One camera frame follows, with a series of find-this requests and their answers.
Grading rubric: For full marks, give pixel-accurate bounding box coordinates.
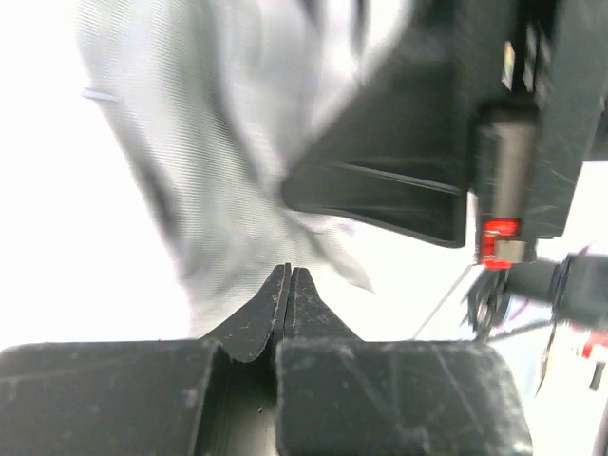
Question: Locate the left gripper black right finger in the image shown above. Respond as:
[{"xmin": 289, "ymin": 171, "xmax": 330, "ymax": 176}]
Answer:
[{"xmin": 275, "ymin": 268, "xmax": 533, "ymax": 455}]

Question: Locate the grey skirt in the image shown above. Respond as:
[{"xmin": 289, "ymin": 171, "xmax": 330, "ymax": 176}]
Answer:
[{"xmin": 75, "ymin": 1, "xmax": 415, "ymax": 340}]

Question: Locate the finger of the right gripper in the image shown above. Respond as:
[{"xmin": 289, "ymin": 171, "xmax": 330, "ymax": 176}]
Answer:
[{"xmin": 281, "ymin": 1, "xmax": 466, "ymax": 248}]

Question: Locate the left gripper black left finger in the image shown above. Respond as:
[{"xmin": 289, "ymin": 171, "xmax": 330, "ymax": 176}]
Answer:
[{"xmin": 1, "ymin": 265, "xmax": 291, "ymax": 455}]

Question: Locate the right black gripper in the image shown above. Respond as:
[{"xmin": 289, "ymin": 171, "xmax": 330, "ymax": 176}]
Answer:
[{"xmin": 473, "ymin": 1, "xmax": 607, "ymax": 295}]

